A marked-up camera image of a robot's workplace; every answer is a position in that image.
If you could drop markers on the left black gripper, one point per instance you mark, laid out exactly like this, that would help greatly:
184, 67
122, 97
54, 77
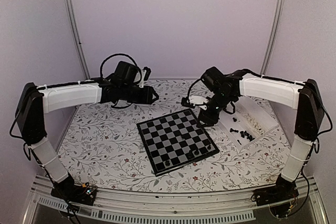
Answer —
147, 98

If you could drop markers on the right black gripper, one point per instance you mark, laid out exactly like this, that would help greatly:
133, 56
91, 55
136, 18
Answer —
210, 120

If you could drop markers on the white plastic compartment tray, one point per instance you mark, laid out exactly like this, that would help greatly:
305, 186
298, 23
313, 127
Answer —
243, 106

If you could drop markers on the black and grey chessboard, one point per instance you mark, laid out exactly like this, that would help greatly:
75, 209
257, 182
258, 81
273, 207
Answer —
170, 137

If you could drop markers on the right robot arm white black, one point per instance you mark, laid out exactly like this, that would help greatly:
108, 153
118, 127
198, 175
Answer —
303, 97

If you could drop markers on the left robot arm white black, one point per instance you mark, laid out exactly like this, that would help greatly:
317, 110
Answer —
38, 101

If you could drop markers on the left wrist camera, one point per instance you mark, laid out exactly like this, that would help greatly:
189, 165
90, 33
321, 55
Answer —
145, 73

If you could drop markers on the right aluminium frame post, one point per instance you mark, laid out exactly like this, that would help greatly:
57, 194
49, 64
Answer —
272, 37

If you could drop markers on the aluminium frame post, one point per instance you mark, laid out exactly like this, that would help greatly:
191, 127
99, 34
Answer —
76, 37
272, 37

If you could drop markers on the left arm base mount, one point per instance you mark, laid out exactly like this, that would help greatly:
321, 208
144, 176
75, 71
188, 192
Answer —
82, 194

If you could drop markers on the left aluminium frame post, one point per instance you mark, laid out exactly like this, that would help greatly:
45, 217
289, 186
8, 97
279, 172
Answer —
76, 37

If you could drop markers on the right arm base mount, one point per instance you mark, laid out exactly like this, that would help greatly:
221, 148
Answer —
280, 200

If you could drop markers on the front aluminium rail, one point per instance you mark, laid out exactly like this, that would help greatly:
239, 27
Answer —
119, 206

